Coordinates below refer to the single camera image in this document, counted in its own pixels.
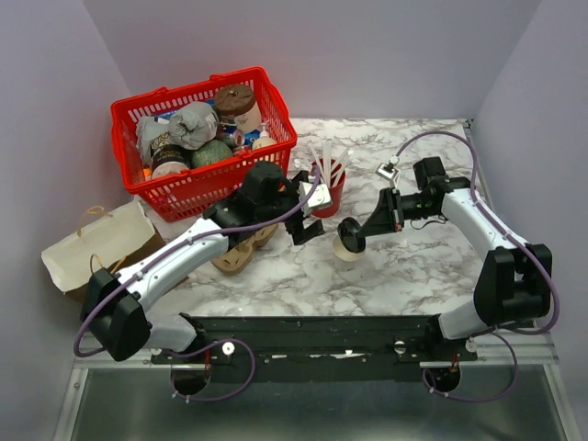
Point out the red ribbed cup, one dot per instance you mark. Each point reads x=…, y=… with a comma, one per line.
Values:
x=336, y=192

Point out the black mounting base rail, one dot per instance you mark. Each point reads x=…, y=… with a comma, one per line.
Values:
x=316, y=349

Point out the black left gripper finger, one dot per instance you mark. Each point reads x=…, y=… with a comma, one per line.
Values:
x=314, y=230
x=294, y=226

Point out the black plastic cup lid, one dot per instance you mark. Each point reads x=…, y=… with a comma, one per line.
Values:
x=348, y=233

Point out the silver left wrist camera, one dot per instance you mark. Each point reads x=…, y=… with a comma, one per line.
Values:
x=314, y=197

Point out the small white pump bottle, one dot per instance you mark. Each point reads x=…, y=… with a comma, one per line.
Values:
x=264, y=139

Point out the green round melon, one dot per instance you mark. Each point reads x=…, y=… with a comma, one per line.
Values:
x=211, y=152

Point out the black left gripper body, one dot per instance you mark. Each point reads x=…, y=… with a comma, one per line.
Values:
x=284, y=204

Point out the cardboard cup carrier tray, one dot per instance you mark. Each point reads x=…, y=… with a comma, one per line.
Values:
x=237, y=259

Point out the red plastic shopping basket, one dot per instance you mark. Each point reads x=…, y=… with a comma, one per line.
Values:
x=178, y=196

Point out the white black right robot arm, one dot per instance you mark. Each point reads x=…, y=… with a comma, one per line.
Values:
x=511, y=286

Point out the grey crumpled bag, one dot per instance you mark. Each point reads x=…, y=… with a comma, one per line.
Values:
x=190, y=127

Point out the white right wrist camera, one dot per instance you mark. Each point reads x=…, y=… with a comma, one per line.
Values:
x=390, y=171

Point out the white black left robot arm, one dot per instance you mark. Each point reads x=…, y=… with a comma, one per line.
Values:
x=117, y=305

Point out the white paper coffee cup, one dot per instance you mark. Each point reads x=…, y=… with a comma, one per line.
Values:
x=342, y=255

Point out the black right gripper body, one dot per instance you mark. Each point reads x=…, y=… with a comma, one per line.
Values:
x=393, y=209

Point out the brown lidded round container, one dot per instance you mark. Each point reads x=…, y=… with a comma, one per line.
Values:
x=237, y=105

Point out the black gold labelled jar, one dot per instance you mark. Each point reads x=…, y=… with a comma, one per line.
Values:
x=167, y=158

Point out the brown paper bag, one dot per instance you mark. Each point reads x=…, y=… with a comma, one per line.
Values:
x=110, y=240

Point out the blue white can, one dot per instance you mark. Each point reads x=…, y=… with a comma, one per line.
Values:
x=236, y=138

